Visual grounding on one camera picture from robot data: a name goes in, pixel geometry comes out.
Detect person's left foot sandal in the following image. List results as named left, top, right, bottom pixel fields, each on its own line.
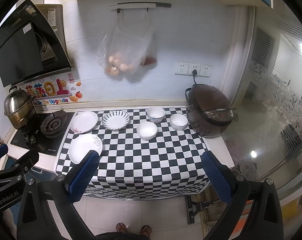
left=116, top=223, right=128, bottom=233

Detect black gas stove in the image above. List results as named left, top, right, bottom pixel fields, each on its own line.
left=11, top=110, right=75, bottom=157

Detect person's right foot sandal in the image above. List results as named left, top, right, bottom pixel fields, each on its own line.
left=140, top=225, right=152, bottom=238

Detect white bowl blue hearts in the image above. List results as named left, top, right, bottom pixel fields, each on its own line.
left=147, top=106, right=166, bottom=124

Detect frosted glass sliding door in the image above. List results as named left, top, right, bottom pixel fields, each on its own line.
left=222, top=2, right=302, bottom=204

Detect white plate blue leaf pattern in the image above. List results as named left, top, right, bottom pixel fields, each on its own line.
left=101, top=110, right=130, bottom=131

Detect black range hood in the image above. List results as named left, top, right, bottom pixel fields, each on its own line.
left=0, top=0, right=71, bottom=87

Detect plain white plate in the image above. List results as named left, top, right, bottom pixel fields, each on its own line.
left=70, top=111, right=98, bottom=134

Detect colourful wall sticker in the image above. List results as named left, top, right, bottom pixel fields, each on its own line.
left=18, top=72, right=85, bottom=106

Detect black power cord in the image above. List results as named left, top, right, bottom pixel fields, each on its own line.
left=185, top=69, right=199, bottom=106

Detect stainless steel steamer pot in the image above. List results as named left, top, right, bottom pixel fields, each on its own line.
left=4, top=86, right=36, bottom=129

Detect white wall power sockets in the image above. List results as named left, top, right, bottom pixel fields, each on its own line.
left=174, top=61, right=212, bottom=77

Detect white plate pink floral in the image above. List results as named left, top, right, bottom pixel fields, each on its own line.
left=68, top=134, right=103, bottom=164

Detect white bowl rose pattern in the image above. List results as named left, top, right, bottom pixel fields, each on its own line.
left=169, top=114, right=188, bottom=131

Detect brown rice cooker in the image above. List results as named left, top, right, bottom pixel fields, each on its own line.
left=185, top=84, right=233, bottom=138

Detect black white checkered mat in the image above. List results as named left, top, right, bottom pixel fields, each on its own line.
left=56, top=107, right=212, bottom=201

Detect person's foot sandal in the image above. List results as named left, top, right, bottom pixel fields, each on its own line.
left=140, top=225, right=152, bottom=238
left=116, top=223, right=128, bottom=233

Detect clear plastic bag of eggs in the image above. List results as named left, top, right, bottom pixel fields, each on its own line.
left=96, top=9, right=154, bottom=76

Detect white wall hook rail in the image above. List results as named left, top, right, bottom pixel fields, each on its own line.
left=109, top=2, right=172, bottom=11

